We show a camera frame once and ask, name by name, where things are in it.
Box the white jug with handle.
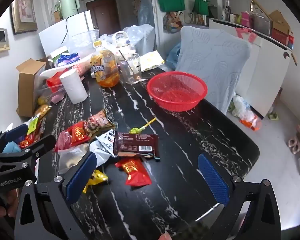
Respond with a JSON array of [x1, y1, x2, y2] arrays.
[[112, 31, 137, 55]]

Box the blue tissue pack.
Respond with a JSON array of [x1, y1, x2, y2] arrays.
[[57, 53, 80, 67]]

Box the small green tote bag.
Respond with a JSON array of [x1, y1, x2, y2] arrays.
[[192, 0, 210, 15]]

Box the white paper towel roll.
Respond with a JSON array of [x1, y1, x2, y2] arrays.
[[59, 69, 88, 104]]

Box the long metal spoon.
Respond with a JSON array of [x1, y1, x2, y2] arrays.
[[118, 49, 142, 78]]

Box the yellow snack packet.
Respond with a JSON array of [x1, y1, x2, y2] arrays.
[[82, 169, 108, 194]]

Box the pair of slippers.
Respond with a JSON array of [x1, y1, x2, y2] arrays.
[[287, 136, 300, 155]]

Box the silver snack packet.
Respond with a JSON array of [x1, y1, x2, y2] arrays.
[[89, 140, 117, 167]]

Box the golden snack packet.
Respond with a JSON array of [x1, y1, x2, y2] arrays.
[[34, 104, 52, 120]]

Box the person's left hand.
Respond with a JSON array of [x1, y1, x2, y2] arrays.
[[0, 189, 18, 219]]

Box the brown chocolate packet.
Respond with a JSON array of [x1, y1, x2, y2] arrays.
[[113, 131, 161, 161]]

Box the chair with grey leaf cover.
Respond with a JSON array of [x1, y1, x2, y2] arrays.
[[175, 26, 252, 115]]

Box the brown door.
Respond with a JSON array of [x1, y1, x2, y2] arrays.
[[86, 0, 121, 32]]

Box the pink paper decoration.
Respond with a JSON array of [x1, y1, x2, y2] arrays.
[[236, 27, 255, 43]]

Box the green red snack packet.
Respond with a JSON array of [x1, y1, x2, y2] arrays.
[[84, 109, 117, 137]]

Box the orange juice bottle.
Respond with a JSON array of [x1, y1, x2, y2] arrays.
[[90, 41, 120, 88]]

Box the white cabinet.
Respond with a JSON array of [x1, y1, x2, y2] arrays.
[[209, 17, 293, 118]]

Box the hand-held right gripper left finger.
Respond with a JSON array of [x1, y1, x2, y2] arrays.
[[14, 151, 98, 240]]

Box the red gold snack packet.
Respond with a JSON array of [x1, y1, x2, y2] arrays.
[[54, 121, 98, 153]]

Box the red plastic basket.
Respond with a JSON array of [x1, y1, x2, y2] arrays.
[[147, 71, 208, 112]]

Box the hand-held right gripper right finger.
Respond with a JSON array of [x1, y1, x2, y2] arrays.
[[197, 153, 283, 240]]

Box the cartoon printed bag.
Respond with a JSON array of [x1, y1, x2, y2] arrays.
[[162, 11, 183, 34]]

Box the white refrigerator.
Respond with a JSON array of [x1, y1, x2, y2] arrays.
[[38, 10, 99, 58]]

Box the blue plastic bag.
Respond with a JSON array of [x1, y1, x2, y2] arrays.
[[166, 42, 182, 70]]

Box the white plate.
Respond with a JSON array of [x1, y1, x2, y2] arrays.
[[39, 67, 73, 80]]

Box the open cardboard box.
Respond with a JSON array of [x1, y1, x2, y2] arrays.
[[16, 58, 49, 118]]

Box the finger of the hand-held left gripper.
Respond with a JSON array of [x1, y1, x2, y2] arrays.
[[0, 134, 57, 165], [0, 124, 29, 153]]

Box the pink box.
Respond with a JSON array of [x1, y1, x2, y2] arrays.
[[241, 11, 252, 28]]

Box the white snack packet red print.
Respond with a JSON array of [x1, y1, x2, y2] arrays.
[[95, 129, 118, 155]]

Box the framed wall picture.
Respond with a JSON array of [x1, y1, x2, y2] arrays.
[[10, 0, 38, 35]]

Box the red box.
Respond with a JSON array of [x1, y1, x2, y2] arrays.
[[271, 27, 295, 47]]

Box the grey bag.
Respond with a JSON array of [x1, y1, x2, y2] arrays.
[[251, 12, 273, 30]]

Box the brown cardboard box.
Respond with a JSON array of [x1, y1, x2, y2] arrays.
[[269, 9, 290, 34]]

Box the plastic bags on floor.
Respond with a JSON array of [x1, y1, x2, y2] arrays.
[[230, 95, 262, 131]]

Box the green electric kettle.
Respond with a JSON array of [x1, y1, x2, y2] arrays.
[[57, 0, 80, 19]]

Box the clear snack packet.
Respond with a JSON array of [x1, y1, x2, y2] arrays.
[[57, 142, 92, 176]]

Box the green candy stick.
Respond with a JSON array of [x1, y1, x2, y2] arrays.
[[129, 117, 157, 134]]

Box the green label snack packet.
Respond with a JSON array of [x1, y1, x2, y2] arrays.
[[25, 116, 47, 140]]

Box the tall glass bottle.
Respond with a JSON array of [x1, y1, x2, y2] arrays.
[[221, 0, 232, 20]]

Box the small red snack packet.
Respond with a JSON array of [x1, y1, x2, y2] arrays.
[[114, 157, 152, 187]]

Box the clear glass cup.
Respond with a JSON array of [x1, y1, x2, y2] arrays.
[[118, 54, 142, 84]]

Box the yellow printed box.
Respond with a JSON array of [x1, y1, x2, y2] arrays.
[[140, 51, 165, 72]]

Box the bamboo pole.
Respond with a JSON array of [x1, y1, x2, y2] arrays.
[[236, 0, 297, 66]]

